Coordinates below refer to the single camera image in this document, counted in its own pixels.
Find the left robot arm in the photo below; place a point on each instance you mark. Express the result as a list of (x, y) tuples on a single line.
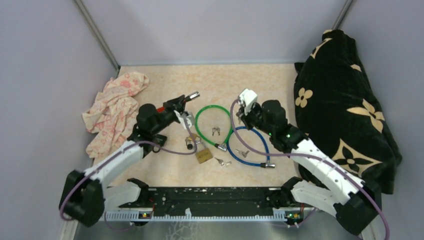
[(88, 195)]

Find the silver key bunch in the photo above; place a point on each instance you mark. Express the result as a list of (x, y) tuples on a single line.
[(223, 163)]

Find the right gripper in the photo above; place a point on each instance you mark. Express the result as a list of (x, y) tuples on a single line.
[(242, 115)]

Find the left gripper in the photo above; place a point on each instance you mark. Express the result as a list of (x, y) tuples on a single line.
[(178, 104)]

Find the blue cable lock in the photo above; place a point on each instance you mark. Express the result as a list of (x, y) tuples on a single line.
[(266, 165)]

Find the small brass padlock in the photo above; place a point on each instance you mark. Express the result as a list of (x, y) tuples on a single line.
[(192, 140)]

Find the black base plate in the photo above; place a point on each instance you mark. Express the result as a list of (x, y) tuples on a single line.
[(213, 201)]

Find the black cable lock head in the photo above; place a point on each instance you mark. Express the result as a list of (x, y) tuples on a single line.
[(159, 141)]

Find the green lock key pair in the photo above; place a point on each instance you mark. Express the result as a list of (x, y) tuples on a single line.
[(216, 130)]

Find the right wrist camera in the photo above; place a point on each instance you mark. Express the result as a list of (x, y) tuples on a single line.
[(246, 99)]

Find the black floral blanket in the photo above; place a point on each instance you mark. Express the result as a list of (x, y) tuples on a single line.
[(335, 106)]

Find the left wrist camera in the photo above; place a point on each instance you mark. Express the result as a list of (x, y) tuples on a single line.
[(185, 119)]

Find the small key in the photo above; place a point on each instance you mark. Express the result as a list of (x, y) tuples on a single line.
[(243, 153)]

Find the pink patterned cloth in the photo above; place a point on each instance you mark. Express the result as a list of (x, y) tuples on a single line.
[(113, 113)]

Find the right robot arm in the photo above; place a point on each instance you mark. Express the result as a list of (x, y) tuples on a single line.
[(354, 203)]

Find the red cable lock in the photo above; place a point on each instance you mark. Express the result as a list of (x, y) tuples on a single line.
[(178, 103)]

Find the black-headed key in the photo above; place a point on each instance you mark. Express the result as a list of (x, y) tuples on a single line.
[(189, 145)]

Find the green cable lock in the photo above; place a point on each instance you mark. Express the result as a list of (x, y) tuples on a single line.
[(221, 146)]

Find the large brass padlock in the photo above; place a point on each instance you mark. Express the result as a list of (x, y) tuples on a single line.
[(203, 155)]

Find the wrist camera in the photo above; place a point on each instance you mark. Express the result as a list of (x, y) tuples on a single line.
[(185, 119), (246, 99)]

